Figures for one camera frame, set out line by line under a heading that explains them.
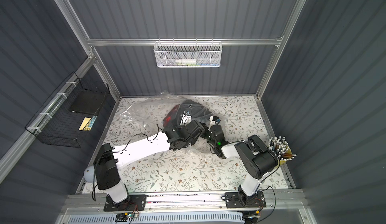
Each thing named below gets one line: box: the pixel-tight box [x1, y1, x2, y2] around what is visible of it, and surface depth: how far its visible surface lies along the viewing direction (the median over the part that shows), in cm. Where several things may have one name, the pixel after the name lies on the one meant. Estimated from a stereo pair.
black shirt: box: [174, 99, 213, 128], surface depth 96 cm
